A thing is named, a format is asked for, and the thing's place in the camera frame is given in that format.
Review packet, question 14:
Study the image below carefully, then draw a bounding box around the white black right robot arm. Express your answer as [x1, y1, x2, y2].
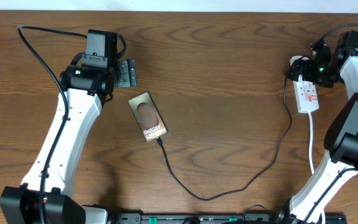
[277, 30, 358, 223]

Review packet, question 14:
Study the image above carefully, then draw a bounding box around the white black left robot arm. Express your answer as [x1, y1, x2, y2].
[0, 29, 137, 223]

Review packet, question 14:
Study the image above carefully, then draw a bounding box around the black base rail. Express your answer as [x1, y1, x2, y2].
[107, 212, 347, 224]

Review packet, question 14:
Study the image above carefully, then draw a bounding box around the black charger cable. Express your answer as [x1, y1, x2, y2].
[155, 55, 310, 202]

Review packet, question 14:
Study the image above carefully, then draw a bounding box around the white power strip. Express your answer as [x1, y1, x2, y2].
[293, 81, 319, 114]

